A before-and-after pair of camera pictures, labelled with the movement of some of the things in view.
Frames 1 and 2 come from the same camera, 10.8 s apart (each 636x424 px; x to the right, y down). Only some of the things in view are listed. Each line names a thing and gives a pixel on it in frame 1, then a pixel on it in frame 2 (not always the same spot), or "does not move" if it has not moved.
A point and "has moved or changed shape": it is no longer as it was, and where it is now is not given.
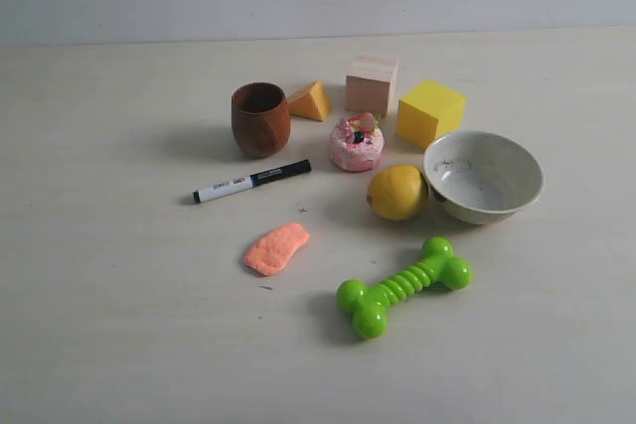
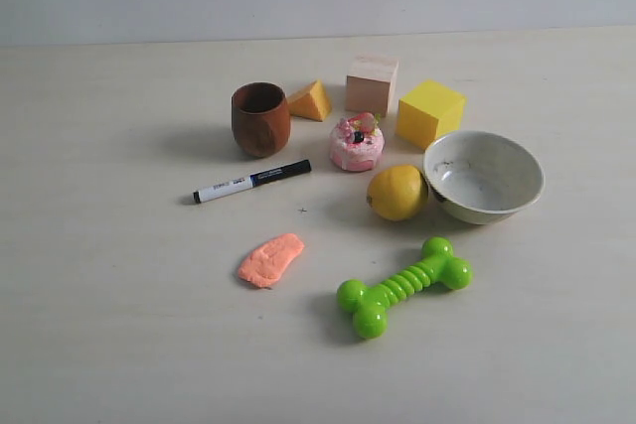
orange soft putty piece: [271, 252] has moved or changed shape
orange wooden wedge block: [312, 103] does not move
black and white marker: [251, 182] does not move
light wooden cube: [371, 83] does not move
